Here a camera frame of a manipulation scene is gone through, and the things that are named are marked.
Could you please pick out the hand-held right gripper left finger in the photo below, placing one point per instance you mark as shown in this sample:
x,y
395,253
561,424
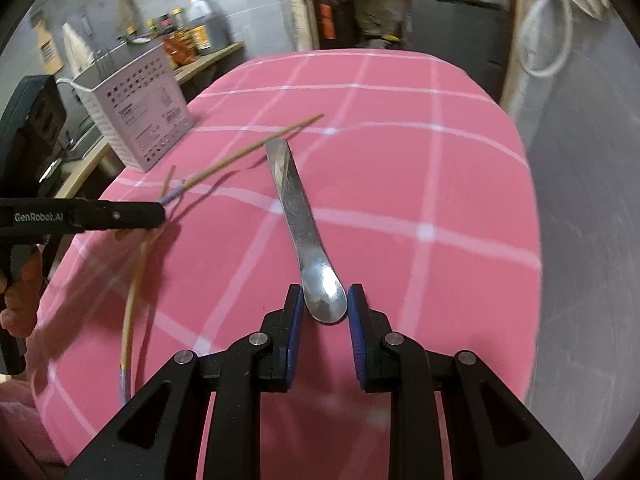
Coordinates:
x,y
295,330

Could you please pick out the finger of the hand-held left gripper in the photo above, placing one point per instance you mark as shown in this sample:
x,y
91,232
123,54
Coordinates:
x,y
125,216

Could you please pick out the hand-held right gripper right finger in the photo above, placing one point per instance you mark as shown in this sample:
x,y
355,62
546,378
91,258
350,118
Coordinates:
x,y
356,330

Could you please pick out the wooden chopstick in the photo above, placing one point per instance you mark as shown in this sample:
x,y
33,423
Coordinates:
x,y
250,151
132,300

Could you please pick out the lavender perforated utensil basket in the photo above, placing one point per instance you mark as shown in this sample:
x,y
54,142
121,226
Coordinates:
x,y
145,110

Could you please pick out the steel butter knife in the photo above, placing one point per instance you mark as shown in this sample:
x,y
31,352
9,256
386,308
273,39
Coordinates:
x,y
295,210

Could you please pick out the person's left hand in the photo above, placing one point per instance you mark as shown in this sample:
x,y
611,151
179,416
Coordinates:
x,y
20,305

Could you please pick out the pink plaid tablecloth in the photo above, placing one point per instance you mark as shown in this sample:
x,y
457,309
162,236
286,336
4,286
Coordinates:
x,y
400,160

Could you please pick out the large oil bottle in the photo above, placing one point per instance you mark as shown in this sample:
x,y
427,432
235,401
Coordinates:
x,y
200,20

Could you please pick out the grey metal cabinet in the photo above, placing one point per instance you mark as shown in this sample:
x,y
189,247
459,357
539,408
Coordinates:
x,y
450,35

